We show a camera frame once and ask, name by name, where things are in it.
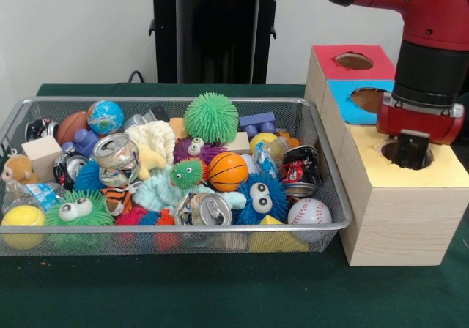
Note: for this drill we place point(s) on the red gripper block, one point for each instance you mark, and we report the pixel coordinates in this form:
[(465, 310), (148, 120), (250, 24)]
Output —
[(417, 124)]

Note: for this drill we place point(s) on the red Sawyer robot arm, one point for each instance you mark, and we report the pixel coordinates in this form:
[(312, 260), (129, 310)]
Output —
[(428, 31)]

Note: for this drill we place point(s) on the wooden box with three holes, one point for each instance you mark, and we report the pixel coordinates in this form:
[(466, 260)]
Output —
[(403, 225)]

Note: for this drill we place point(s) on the crushed black red can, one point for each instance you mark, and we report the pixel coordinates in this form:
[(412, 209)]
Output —
[(301, 168)]

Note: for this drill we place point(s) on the white baseball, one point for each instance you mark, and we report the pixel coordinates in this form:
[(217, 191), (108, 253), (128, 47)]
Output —
[(309, 212)]

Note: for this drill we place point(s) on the blue spiky ball with eyes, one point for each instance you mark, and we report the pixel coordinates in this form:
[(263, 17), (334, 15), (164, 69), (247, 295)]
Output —
[(243, 203)]

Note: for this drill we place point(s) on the small orange basketball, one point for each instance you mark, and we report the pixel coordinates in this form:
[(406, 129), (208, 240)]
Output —
[(228, 171)]

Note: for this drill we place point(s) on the plain green spiky ball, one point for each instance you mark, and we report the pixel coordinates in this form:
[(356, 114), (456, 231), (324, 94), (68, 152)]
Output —
[(212, 117)]

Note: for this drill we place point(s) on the crushed silver drink can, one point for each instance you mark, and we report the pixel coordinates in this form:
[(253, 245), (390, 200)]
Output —
[(209, 211)]

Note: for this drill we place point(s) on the crushed can with pastel print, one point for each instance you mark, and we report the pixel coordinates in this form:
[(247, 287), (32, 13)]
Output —
[(117, 159)]

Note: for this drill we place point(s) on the globe print ball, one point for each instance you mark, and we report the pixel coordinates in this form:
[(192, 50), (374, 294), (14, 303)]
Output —
[(105, 117)]

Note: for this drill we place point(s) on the green spiky ball with eyes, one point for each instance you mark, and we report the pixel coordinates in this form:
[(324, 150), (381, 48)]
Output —
[(78, 211)]

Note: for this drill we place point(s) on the yellow foam ball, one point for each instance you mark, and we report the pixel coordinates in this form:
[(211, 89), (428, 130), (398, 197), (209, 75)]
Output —
[(23, 218)]

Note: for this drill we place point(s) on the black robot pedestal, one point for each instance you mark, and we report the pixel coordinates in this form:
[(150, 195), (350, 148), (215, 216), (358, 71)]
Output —
[(220, 42)]

